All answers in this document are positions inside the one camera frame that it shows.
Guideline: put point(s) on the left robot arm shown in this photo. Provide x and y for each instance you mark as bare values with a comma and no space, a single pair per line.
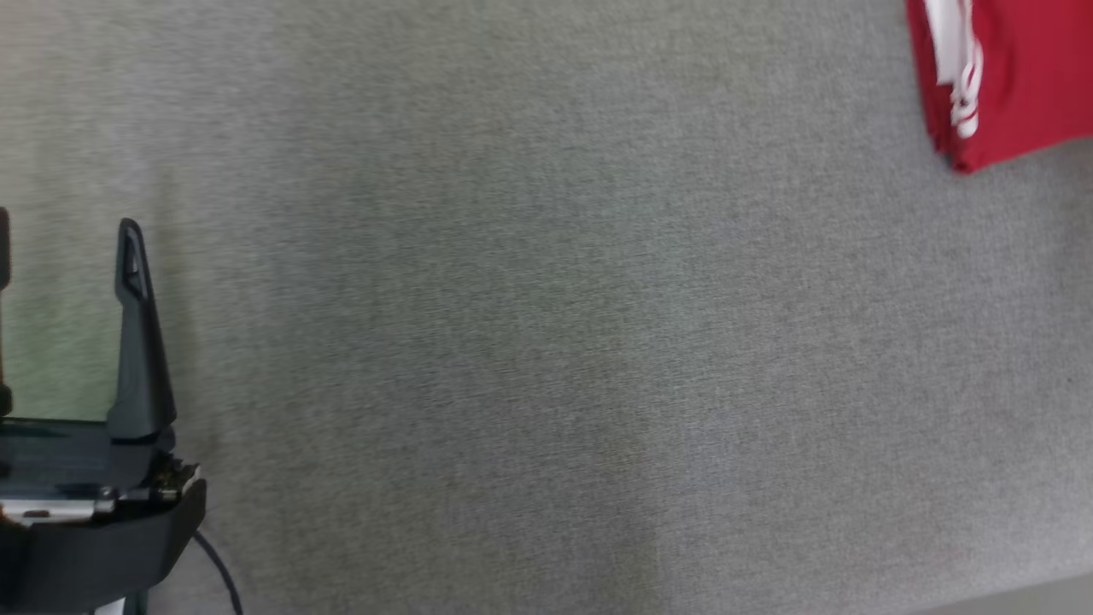
109,609

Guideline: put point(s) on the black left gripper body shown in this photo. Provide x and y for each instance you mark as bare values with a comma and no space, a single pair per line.
77,547

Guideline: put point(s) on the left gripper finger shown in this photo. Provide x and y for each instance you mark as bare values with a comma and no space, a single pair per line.
3,256
141,376

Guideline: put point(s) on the red basketball jersey white sleeves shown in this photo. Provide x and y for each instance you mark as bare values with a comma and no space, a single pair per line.
1033,77

